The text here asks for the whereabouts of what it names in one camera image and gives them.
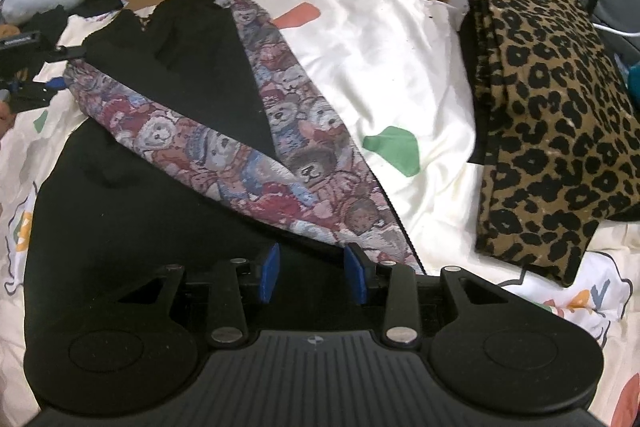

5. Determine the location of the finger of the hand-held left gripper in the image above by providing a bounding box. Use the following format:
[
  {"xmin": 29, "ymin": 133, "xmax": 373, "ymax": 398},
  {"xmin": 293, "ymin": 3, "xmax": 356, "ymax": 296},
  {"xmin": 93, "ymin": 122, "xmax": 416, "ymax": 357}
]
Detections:
[
  {"xmin": 29, "ymin": 76, "xmax": 69, "ymax": 98},
  {"xmin": 50, "ymin": 44, "xmax": 90, "ymax": 58}
]

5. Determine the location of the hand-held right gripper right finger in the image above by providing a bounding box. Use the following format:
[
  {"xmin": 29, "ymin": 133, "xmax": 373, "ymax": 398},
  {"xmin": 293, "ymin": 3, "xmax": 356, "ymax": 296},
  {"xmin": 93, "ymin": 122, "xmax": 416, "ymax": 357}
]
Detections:
[{"xmin": 344, "ymin": 243, "xmax": 526, "ymax": 349}]

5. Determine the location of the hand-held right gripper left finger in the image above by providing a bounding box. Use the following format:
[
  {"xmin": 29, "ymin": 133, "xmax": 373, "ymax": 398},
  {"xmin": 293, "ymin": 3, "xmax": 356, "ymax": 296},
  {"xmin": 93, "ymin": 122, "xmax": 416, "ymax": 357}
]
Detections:
[{"xmin": 107, "ymin": 242, "xmax": 282, "ymax": 349}]

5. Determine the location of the black jacket teddy bear lining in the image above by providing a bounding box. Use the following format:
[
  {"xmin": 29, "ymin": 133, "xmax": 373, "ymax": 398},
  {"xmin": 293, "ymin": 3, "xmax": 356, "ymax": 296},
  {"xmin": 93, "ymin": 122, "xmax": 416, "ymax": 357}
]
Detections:
[{"xmin": 22, "ymin": 0, "xmax": 426, "ymax": 358}]

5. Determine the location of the black cloth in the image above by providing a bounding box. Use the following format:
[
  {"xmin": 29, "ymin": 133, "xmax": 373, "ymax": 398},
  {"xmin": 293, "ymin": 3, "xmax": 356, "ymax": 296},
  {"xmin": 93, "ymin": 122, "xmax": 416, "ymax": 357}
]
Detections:
[{"xmin": 35, "ymin": 0, "xmax": 126, "ymax": 40}]

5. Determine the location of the white printed bed sheet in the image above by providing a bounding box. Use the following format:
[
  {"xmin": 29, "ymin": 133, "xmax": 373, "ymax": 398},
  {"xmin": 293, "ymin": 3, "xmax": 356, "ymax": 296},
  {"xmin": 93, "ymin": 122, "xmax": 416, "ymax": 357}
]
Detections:
[{"xmin": 0, "ymin": 0, "xmax": 640, "ymax": 427}]

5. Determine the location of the leopard print cloth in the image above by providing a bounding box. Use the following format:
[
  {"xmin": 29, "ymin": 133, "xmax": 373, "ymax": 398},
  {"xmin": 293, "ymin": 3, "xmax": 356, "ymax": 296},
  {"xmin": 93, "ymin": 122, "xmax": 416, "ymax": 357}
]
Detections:
[{"xmin": 460, "ymin": 0, "xmax": 640, "ymax": 288}]

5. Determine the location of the teal printed cloth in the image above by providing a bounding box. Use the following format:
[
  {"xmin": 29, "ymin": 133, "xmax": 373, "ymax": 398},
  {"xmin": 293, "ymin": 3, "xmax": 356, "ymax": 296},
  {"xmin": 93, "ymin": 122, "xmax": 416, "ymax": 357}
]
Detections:
[{"xmin": 625, "ymin": 62, "xmax": 640, "ymax": 108}]

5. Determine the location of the white cable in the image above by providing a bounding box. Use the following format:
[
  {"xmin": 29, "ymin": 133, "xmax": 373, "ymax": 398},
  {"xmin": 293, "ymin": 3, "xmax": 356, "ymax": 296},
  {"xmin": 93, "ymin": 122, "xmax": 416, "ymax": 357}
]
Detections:
[{"xmin": 592, "ymin": 23, "xmax": 640, "ymax": 38}]

